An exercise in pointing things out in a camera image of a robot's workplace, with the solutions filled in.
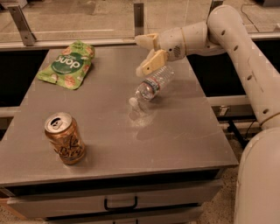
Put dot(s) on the grey upper drawer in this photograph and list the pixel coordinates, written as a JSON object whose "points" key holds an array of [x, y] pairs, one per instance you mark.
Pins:
{"points": [[91, 201]]}

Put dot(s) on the metal railing bracket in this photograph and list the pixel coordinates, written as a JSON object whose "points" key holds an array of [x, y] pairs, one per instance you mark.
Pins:
{"points": [[24, 29], [139, 18], [215, 4]]}

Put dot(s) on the orange soda can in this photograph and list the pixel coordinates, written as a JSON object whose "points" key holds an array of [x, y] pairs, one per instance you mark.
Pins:
{"points": [[63, 133]]}

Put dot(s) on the black drawer handle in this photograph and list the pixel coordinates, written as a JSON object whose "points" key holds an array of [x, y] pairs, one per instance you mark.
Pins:
{"points": [[120, 203]]}

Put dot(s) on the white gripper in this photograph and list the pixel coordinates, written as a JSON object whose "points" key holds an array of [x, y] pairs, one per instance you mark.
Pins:
{"points": [[171, 44]]}

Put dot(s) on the clear plastic water bottle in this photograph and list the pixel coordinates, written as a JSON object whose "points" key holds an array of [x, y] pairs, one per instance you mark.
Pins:
{"points": [[152, 85]]}

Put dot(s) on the right metal railing bracket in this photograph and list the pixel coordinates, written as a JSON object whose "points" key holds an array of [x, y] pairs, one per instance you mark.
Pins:
{"points": [[215, 4]]}

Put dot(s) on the middle metal railing bracket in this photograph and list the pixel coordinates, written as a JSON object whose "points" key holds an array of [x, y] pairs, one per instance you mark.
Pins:
{"points": [[139, 18]]}

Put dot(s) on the left metal railing bracket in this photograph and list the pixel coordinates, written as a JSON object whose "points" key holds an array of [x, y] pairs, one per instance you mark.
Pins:
{"points": [[24, 29]]}

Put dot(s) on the grey lower drawer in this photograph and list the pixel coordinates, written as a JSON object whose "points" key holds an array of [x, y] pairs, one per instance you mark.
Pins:
{"points": [[172, 215]]}

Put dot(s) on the black metal stand leg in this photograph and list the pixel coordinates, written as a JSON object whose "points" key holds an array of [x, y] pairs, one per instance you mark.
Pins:
{"points": [[240, 138]]}

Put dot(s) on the green snack bag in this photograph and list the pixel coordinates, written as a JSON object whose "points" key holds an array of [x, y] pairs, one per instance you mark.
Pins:
{"points": [[69, 69]]}

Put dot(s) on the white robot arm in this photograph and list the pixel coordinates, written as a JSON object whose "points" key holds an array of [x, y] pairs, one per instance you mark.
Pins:
{"points": [[257, 199]]}

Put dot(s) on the grey drawer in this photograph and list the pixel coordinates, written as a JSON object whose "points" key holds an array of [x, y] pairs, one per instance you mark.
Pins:
{"points": [[91, 201], [172, 215]]}

